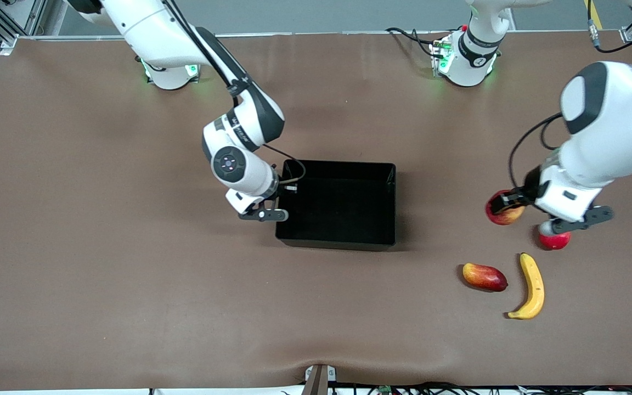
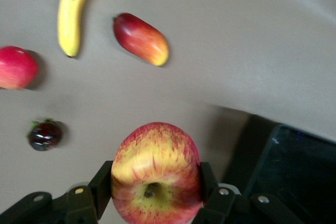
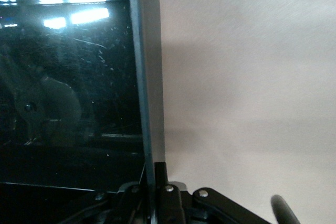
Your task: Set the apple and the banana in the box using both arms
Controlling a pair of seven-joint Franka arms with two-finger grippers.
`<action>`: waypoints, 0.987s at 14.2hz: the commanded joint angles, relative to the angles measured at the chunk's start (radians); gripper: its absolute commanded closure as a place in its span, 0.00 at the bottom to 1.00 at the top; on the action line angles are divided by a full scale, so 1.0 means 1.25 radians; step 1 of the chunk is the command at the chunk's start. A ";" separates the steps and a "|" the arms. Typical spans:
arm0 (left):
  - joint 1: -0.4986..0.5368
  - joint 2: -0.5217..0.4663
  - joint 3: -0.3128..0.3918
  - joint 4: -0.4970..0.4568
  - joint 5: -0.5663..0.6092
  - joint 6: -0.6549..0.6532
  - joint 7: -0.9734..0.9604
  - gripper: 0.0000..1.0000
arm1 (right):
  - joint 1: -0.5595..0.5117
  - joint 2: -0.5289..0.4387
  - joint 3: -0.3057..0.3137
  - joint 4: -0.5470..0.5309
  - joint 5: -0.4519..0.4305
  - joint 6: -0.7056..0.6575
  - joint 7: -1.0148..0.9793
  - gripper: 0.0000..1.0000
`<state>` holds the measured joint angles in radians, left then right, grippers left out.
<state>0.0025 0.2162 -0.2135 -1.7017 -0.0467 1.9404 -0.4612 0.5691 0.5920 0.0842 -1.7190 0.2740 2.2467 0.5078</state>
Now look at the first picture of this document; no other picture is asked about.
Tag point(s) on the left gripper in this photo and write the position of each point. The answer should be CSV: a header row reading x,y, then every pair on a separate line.
x,y
529,185

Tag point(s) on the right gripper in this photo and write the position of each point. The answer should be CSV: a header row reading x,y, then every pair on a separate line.
x,y
281,189

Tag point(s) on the red yellow apple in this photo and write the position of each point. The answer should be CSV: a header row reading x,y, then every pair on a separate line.
x,y
505,218

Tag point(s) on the black plastic box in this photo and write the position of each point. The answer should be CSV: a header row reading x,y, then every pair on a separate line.
x,y
343,208

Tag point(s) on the yellow banana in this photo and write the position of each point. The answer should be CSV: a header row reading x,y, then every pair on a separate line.
x,y
534,285

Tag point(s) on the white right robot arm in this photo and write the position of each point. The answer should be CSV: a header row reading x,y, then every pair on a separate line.
x,y
157,27

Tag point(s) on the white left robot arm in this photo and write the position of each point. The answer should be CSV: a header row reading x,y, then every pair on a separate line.
x,y
618,126

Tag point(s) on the red yellow mango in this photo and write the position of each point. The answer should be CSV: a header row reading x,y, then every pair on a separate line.
x,y
484,277

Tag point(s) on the metal table clamp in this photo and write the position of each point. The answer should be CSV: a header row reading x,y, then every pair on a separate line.
x,y
317,378

